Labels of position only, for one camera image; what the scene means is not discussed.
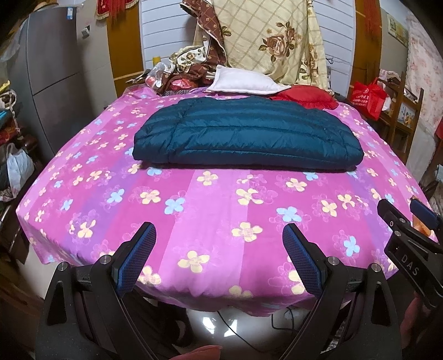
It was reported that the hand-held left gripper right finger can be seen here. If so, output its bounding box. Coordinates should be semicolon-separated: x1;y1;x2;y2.
282;223;404;360

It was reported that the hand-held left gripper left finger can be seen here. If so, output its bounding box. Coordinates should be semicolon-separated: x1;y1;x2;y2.
35;222;158;360

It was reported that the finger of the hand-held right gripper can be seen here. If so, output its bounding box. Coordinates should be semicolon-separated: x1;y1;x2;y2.
409;197;439;232
377;198;411;239

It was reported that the teal puffer jacket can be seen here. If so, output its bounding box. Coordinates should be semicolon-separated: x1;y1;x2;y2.
133;96;365;172

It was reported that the person's right hand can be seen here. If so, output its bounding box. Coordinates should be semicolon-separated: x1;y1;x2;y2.
400;292;443;360

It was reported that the pink floral bed sheet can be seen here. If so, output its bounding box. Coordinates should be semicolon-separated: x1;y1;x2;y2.
16;86;438;317

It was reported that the wooden chair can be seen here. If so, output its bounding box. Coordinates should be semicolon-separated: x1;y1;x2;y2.
377;69;426;165

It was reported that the red shopping bag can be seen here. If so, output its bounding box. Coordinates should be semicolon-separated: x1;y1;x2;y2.
349;78;389;120

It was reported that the floral curtain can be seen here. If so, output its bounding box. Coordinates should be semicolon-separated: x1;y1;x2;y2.
404;16;443;139

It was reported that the red ruffled cushion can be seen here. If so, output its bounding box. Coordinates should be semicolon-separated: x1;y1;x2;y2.
269;84;342;110

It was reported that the white plastic bag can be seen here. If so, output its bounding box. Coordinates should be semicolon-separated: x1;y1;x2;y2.
6;141;36;199

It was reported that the brown wooden panel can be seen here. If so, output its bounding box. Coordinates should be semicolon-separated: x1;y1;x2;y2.
352;0;383;88
105;0;145;98

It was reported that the clear plastic bag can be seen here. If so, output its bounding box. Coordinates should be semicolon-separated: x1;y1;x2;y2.
145;62;174;89

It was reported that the white pillow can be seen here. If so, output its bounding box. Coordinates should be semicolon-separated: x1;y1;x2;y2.
206;64;285;96

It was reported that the grey refrigerator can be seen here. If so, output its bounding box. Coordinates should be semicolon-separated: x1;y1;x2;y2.
10;6;116;165

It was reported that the brown patterned cloth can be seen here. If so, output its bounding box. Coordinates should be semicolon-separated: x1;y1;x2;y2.
157;0;227;97

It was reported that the cream rose print quilt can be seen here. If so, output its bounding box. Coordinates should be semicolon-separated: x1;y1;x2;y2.
193;0;330;95

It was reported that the red fringed hanging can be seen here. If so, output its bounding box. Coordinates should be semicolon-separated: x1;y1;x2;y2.
96;0;140;20

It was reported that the black cable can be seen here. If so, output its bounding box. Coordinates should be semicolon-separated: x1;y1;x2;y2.
216;306;298;338

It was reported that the framed wall picture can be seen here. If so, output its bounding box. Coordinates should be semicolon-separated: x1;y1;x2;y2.
385;14;409;46

